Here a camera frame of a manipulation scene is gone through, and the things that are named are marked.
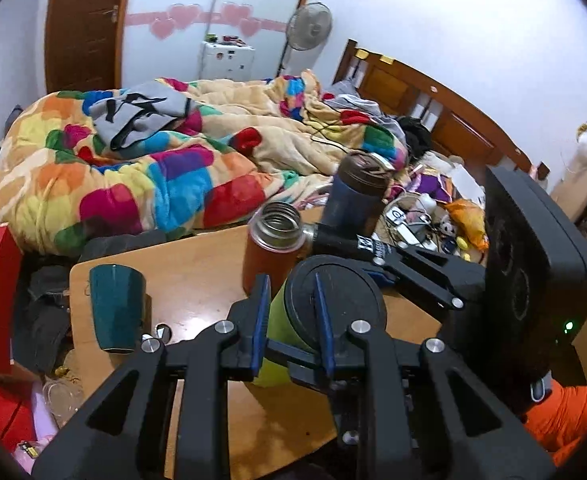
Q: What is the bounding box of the green bottle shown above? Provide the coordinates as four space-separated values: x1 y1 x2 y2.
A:
254 256 388 391

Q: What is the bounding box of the teal ceramic cup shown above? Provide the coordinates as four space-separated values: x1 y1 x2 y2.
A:
90 263 146 353

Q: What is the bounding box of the white power strip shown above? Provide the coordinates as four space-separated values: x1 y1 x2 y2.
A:
383 206 438 250

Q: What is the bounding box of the orange snack bag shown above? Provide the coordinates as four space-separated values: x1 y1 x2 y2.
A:
444 198 489 252

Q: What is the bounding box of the purple plush doll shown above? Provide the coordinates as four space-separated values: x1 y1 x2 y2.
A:
412 174 454 203

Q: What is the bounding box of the blue tumbler brown lid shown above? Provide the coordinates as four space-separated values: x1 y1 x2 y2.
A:
319 152 394 236

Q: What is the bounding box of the black lying thermos bottle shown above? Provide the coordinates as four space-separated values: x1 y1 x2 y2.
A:
302 223 402 281

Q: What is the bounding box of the black clothing pile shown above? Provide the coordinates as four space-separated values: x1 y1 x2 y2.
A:
397 116 431 162

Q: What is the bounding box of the wooden bed headboard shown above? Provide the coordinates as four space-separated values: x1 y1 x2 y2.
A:
333 39 531 180

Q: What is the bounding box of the red thermos bottle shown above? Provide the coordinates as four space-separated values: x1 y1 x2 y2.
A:
242 202 304 296

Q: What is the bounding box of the silver grey pillow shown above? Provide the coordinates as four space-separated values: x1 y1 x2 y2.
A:
323 78 402 136

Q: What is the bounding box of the colourful patchwork blanket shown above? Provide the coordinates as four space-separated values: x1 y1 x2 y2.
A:
0 70 407 257

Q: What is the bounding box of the standing electric fan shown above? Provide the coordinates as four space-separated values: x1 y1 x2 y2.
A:
277 1 333 76

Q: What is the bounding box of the grey black garment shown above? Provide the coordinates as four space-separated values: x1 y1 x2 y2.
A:
88 80 194 152

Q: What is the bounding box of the white small cabinet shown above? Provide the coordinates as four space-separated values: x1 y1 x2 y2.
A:
199 41 256 81

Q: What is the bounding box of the sliding wardrobe with hearts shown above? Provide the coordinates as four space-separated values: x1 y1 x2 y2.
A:
118 0 304 87

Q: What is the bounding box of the brown wooden door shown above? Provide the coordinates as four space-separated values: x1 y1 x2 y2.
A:
44 0 124 92

